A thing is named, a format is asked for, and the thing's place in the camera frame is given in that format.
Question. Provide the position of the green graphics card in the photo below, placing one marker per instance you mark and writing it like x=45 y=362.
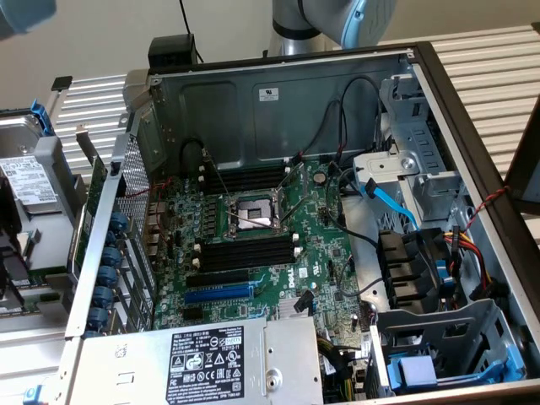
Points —
x=95 y=185

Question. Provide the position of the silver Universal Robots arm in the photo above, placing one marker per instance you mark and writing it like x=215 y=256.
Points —
x=291 y=42

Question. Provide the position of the grey parts rack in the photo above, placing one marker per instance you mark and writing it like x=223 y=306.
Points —
x=50 y=249

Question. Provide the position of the CPU socket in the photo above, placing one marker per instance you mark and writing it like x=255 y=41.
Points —
x=253 y=208

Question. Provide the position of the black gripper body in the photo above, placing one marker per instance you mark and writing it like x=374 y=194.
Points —
x=8 y=211

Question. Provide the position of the silver power supply unit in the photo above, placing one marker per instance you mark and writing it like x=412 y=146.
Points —
x=139 y=363

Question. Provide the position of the grey metal disk bay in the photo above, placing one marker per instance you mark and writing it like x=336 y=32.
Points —
x=476 y=333

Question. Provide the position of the metal port block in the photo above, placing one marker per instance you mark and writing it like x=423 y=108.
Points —
x=155 y=228

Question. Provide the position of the green RAM stick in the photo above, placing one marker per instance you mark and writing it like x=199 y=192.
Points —
x=34 y=281
x=10 y=311

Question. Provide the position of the blue plastic disk carrier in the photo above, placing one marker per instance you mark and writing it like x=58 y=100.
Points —
x=417 y=373

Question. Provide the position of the small black block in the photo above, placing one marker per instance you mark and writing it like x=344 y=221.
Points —
x=61 y=83

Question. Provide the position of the silver hard disk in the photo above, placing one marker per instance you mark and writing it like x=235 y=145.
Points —
x=34 y=181

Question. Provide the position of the silver bracket plate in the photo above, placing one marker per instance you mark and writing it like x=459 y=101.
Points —
x=384 y=166

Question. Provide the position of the blue disk bracket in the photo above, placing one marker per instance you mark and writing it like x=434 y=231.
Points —
x=42 y=120

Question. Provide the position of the tall metal disk bay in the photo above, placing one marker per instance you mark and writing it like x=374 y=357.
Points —
x=430 y=139

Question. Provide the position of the black fan shroud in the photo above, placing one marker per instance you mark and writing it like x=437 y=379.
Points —
x=401 y=261

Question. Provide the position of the open metal PC case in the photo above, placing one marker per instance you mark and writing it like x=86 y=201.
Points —
x=312 y=84

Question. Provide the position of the green Dell motherboard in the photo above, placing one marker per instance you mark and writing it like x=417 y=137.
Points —
x=316 y=249

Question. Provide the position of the long black expansion slot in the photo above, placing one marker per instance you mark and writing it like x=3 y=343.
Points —
x=219 y=279

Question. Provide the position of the thin metal locking lever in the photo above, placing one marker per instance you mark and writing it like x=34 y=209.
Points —
x=293 y=209
x=217 y=173

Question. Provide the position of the dark framed panel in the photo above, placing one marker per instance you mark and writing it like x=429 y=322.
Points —
x=527 y=169

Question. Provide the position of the black box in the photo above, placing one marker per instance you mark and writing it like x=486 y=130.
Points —
x=166 y=52

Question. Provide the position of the blue expansion slot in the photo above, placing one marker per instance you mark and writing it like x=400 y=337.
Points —
x=219 y=294

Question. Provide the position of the silver coin battery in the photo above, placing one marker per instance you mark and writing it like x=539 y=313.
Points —
x=321 y=177

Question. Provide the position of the short black expansion slot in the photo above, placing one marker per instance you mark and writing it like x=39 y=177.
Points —
x=192 y=313

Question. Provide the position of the silver chipset heatsink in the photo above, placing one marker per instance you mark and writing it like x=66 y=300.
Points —
x=283 y=311

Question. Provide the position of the dark blue retention clip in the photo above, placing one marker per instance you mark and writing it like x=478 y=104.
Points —
x=103 y=296
x=119 y=220
x=98 y=317
x=114 y=256
x=108 y=275

